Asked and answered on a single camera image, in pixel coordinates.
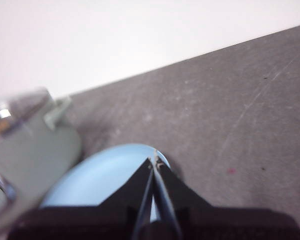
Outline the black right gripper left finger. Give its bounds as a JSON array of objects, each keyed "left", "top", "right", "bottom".
[{"left": 97, "top": 157, "right": 155, "bottom": 240}]

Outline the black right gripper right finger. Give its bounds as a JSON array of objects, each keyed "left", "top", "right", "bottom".
[{"left": 154, "top": 156, "right": 213, "bottom": 240}]

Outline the blue round plate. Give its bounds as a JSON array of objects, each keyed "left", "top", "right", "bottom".
[{"left": 39, "top": 142, "right": 171, "bottom": 223}]

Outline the pale green electric steamer pot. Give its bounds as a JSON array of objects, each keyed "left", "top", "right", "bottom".
[{"left": 0, "top": 96, "right": 82, "bottom": 235}]

